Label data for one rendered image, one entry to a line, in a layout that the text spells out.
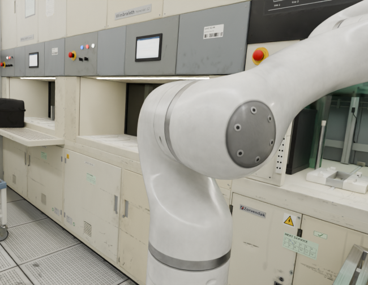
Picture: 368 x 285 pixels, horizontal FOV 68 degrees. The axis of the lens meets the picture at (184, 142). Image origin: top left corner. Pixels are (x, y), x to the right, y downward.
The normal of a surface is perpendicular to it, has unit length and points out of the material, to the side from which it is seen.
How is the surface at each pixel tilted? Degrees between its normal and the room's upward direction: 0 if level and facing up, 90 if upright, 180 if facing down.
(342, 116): 90
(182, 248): 88
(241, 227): 90
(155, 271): 90
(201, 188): 27
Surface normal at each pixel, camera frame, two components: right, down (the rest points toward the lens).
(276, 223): -0.65, 0.06
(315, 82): 0.54, 0.18
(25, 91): 0.75, 0.15
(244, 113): 0.32, -0.14
